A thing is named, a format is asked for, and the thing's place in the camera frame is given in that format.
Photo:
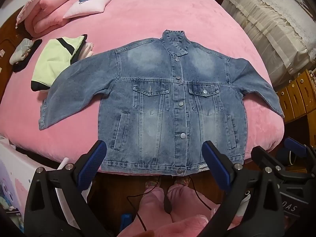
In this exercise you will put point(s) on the person's left slipper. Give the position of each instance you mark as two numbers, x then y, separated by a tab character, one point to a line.
151	183

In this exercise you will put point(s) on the pink plush blanket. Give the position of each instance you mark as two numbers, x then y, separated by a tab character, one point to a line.
148	12

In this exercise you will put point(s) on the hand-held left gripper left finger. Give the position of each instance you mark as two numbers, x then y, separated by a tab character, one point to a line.
91	163

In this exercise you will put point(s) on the grey patterned cloth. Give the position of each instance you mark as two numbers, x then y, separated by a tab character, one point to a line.
21	50

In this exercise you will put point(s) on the folded pink quilt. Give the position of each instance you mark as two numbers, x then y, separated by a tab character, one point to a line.
51	5

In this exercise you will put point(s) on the green and black folded garment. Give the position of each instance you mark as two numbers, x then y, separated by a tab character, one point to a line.
56	59

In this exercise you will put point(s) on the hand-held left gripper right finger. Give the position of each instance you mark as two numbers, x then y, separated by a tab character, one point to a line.
217	165

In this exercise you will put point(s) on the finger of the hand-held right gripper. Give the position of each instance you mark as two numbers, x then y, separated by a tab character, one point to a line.
293	144
261	155

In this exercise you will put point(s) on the person's right slipper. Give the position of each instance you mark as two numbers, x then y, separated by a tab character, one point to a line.
181	180

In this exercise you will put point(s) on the person's slipper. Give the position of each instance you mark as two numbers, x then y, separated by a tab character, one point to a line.
151	183
181	180

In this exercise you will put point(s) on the wooden drawer cabinet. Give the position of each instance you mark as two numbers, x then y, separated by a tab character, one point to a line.
296	96

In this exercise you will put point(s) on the black cloth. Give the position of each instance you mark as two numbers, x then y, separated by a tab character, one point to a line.
27	61

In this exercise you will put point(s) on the wooden headboard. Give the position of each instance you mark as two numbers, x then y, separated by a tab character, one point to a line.
7	42

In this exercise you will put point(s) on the blue plastic object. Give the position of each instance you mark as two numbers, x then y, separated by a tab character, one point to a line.
126	223

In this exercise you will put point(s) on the blue denim jacket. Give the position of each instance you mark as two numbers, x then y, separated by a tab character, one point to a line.
158	103

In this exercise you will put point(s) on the white and pink box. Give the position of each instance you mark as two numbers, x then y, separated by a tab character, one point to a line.
12	177

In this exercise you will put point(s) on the white star-shaped pillow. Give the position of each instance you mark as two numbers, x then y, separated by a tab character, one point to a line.
86	5

